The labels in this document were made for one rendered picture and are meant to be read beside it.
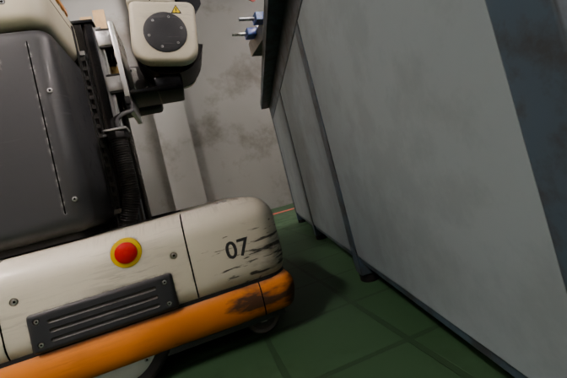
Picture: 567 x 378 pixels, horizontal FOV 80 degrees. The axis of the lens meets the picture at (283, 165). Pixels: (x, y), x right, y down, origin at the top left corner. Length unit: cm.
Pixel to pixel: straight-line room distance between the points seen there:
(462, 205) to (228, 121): 341
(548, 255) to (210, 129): 348
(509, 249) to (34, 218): 70
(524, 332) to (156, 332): 54
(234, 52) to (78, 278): 346
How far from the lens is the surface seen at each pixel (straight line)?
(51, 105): 76
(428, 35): 38
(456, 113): 35
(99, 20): 387
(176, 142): 347
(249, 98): 380
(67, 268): 69
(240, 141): 367
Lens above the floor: 30
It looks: 2 degrees up
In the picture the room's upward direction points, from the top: 14 degrees counter-clockwise
